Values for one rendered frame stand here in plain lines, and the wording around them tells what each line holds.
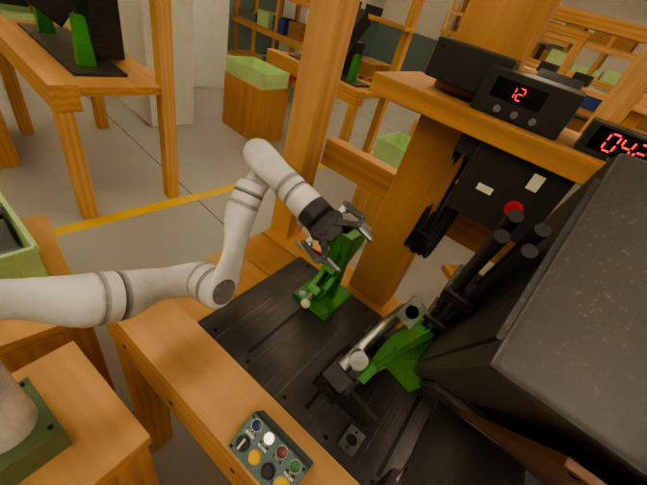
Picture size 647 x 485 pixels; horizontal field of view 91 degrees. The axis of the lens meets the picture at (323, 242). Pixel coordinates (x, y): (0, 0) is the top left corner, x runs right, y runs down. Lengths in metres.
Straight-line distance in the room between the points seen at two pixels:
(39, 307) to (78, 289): 0.05
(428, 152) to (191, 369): 0.76
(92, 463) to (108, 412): 0.09
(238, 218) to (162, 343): 0.36
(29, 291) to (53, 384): 0.36
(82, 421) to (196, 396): 0.23
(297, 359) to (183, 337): 0.29
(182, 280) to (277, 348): 0.30
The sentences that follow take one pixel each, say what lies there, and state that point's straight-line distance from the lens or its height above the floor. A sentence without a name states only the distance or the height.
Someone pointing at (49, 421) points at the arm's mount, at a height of 0.93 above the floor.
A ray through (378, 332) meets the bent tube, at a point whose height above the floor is 1.06.
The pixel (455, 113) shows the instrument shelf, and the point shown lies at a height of 1.53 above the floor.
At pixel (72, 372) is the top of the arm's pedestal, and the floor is 0.85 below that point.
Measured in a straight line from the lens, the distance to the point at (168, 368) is 0.86.
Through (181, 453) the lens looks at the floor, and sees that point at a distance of 1.73.
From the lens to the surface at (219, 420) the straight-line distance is 0.80.
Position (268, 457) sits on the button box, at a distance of 0.75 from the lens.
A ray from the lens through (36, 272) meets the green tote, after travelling 1.16.
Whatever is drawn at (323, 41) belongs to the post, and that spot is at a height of 1.54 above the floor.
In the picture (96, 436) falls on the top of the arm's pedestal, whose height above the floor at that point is 0.85.
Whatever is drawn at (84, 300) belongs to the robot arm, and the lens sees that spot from 0.63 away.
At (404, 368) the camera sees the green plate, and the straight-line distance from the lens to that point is 0.65.
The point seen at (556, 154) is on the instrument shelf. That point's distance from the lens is 0.67.
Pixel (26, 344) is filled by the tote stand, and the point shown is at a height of 0.76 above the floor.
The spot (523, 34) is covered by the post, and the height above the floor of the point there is 1.67.
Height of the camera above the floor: 1.65
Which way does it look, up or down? 38 degrees down
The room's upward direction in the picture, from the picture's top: 18 degrees clockwise
